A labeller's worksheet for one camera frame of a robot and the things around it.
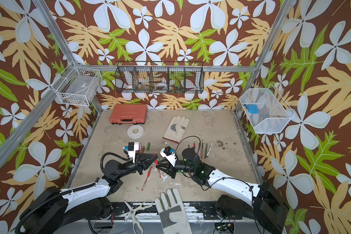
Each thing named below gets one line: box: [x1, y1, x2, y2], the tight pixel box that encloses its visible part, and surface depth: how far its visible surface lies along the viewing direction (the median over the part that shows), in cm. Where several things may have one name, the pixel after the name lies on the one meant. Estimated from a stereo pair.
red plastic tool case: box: [109, 103, 148, 125], surface depth 117 cm
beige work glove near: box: [154, 187, 193, 234], surface depth 75 cm
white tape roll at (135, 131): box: [126, 124, 145, 139], surface depth 109 cm
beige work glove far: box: [162, 115, 190, 144], surface depth 110 cm
